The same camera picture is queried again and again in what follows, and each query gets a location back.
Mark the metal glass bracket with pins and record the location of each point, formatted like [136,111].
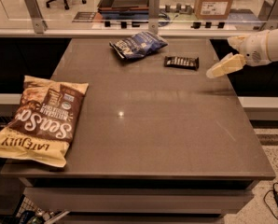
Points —
[37,19]
[153,15]
[268,15]

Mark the left metal glass bracket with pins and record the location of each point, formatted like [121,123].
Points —
[37,19]

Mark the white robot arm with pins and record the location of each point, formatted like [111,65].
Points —
[272,46]

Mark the middle metal glass bracket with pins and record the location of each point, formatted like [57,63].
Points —
[153,15]

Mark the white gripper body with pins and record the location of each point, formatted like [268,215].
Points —
[253,49]

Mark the right metal glass bracket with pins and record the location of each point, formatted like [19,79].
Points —
[268,15]

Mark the brown Late July chip bag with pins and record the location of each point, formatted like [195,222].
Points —
[44,124]

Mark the blue chip bag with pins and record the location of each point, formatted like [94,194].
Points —
[138,46]

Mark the cardboard box with label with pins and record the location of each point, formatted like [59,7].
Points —
[212,9]

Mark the dark rxbar chocolate bar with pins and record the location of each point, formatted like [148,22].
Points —
[182,62]

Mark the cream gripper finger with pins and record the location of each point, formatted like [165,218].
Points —
[236,41]
[229,64]

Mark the open dark case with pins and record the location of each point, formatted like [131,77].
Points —
[124,9]

